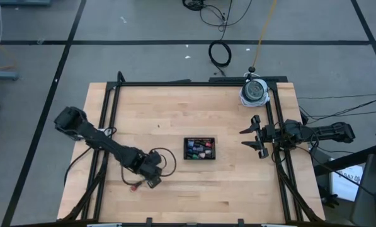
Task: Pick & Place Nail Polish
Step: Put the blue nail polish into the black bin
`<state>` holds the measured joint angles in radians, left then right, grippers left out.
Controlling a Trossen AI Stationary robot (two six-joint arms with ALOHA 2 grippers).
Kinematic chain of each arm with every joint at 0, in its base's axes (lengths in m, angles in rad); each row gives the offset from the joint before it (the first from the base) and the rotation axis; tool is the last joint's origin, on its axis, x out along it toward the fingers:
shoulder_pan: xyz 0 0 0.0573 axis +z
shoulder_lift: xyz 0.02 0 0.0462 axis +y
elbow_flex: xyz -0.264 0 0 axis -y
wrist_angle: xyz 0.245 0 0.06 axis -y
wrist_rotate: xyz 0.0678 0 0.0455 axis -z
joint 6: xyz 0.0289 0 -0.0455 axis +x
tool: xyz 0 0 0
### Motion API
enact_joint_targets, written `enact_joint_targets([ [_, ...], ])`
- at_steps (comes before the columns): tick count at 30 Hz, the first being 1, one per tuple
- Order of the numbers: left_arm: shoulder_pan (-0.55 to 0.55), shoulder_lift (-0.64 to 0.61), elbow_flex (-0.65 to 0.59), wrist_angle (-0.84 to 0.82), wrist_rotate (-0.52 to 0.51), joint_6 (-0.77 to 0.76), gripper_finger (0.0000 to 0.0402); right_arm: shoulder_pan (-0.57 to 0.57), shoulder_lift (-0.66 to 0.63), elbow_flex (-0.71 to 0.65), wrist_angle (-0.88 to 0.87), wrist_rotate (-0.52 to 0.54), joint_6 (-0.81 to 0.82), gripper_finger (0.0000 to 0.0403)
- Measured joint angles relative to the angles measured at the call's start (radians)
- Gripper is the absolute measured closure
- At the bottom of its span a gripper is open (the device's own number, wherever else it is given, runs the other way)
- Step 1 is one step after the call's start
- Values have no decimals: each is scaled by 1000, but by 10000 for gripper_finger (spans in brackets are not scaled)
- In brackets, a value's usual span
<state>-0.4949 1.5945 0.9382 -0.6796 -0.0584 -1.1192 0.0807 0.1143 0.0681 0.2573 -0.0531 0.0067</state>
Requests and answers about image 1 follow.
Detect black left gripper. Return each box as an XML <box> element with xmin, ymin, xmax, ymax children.
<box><xmin>136</xmin><ymin>150</ymin><xmax>163</xmax><ymax>189</ymax></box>

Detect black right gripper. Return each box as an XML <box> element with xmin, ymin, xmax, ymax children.
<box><xmin>239</xmin><ymin>114</ymin><xmax>282</xmax><ymax>160</ymax></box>

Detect black plastic slotted basket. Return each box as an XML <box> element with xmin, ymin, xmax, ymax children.
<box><xmin>183</xmin><ymin>137</ymin><xmax>217</xmax><ymax>161</ymax></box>

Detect black diagonal beam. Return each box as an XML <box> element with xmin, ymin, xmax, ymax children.
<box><xmin>313</xmin><ymin>145</ymin><xmax>376</xmax><ymax>177</ymax></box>

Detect white printed paper sheet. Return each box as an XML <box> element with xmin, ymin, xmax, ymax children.
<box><xmin>330</xmin><ymin>164</ymin><xmax>364</xmax><ymax>202</ymax></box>

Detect dark grey cabinet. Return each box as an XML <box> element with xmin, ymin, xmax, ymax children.
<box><xmin>351</xmin><ymin>153</ymin><xmax>376</xmax><ymax>227</ymax></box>

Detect grey blue floor bar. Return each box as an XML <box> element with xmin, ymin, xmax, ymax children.
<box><xmin>0</xmin><ymin>0</ymin><xmax>52</xmax><ymax>6</ymax></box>
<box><xmin>0</xmin><ymin>69</ymin><xmax>20</xmax><ymax>81</ymax></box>

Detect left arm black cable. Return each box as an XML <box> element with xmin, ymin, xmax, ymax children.
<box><xmin>120</xmin><ymin>147</ymin><xmax>178</xmax><ymax>190</ymax></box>

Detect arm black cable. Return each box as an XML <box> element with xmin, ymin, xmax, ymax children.
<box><xmin>271</xmin><ymin>121</ymin><xmax>321</xmax><ymax>165</ymax></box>
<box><xmin>120</xmin><ymin>147</ymin><xmax>178</xmax><ymax>190</ymax></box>

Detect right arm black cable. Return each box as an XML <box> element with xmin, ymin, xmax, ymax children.
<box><xmin>271</xmin><ymin>121</ymin><xmax>321</xmax><ymax>165</ymax></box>

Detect black aluminium table frame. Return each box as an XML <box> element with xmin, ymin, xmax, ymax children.
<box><xmin>60</xmin><ymin>71</ymin><xmax>326</xmax><ymax>223</ymax></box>

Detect coiled black floor cable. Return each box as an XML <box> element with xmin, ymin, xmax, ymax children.
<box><xmin>208</xmin><ymin>40</ymin><xmax>233</xmax><ymax>78</ymax></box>

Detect yellow hanging cable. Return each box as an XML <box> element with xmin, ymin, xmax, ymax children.
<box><xmin>252</xmin><ymin>0</ymin><xmax>278</xmax><ymax>69</ymax></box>

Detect tangled black floor cable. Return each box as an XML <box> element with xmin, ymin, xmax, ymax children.
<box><xmin>181</xmin><ymin>0</ymin><xmax>254</xmax><ymax>41</ymax></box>

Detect yellow floor cable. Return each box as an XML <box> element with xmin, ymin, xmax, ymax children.
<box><xmin>0</xmin><ymin>30</ymin><xmax>18</xmax><ymax>72</ymax></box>

